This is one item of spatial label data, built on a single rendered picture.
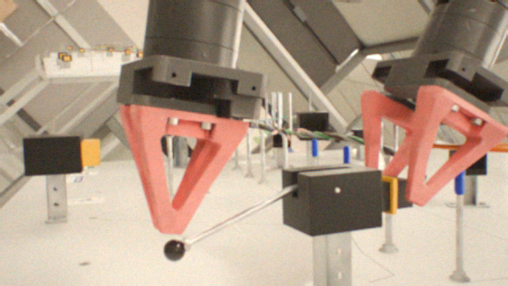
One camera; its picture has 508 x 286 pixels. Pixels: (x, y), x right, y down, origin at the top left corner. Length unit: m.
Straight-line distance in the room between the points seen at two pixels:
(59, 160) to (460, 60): 0.46
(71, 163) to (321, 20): 0.97
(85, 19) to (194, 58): 7.63
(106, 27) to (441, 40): 7.61
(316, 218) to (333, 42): 1.18
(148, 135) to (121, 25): 7.68
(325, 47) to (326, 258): 1.16
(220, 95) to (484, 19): 0.21
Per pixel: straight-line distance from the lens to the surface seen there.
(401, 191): 0.42
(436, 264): 0.50
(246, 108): 0.32
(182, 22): 0.33
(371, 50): 2.00
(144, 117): 0.32
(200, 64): 0.30
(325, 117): 0.96
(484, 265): 0.51
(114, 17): 7.99
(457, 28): 0.44
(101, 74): 3.59
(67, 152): 0.69
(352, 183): 0.38
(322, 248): 0.40
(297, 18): 1.50
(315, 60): 1.50
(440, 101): 0.40
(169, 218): 0.35
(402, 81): 0.43
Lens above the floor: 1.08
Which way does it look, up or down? 7 degrees up
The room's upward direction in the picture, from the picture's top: 47 degrees clockwise
